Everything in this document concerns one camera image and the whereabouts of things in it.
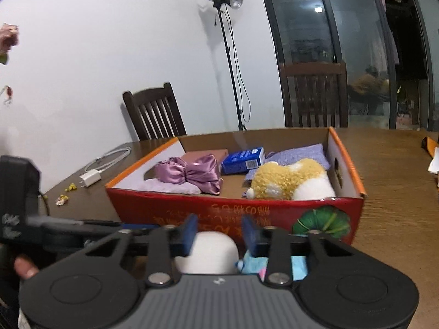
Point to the small yellow dried flowers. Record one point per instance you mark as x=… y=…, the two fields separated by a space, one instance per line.
x=71 y=187
x=61 y=199

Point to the dried flower bouquet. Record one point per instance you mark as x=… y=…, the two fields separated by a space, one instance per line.
x=7 y=41

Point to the light blue pink soft toy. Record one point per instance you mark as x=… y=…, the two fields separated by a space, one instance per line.
x=298 y=267

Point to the yellow white plush toy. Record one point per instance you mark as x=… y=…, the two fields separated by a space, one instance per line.
x=284 y=178

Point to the dark wooden slatted chair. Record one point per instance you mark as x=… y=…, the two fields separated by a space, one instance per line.
x=315 y=96
x=157 y=111

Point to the blue carton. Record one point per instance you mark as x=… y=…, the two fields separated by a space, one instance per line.
x=241 y=161

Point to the purple woven cloth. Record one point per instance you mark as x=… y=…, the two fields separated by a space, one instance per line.
x=295 y=154

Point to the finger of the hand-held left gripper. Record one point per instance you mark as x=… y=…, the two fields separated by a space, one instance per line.
x=68 y=238
x=85 y=223

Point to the black framed glass sliding door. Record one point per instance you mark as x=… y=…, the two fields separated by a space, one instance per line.
x=308 y=41

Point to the red orange cardboard box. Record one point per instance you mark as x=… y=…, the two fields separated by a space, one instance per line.
x=171 y=209

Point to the white charger plug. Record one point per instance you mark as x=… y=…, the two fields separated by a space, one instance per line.
x=90 y=179

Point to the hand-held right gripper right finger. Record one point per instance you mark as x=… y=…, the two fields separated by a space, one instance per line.
x=250 y=236

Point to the black light stand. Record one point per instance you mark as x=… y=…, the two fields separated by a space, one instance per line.
x=231 y=68

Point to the orange paper bag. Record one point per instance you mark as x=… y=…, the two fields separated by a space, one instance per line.
x=428 y=144

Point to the purple satin bow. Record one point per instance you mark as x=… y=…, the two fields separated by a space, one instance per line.
x=199 y=174

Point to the lavender fluffy cloth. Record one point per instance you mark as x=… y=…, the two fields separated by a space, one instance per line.
x=161 y=186

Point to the white paper sheet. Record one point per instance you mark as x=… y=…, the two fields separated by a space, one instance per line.
x=435 y=161

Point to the white round soft ball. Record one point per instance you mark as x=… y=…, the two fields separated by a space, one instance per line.
x=209 y=250

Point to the brown cloth heap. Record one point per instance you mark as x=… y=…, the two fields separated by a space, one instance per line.
x=370 y=84

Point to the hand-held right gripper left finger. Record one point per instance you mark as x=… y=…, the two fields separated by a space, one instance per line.
x=188 y=234

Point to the person's left hand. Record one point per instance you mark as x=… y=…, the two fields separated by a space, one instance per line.
x=26 y=268

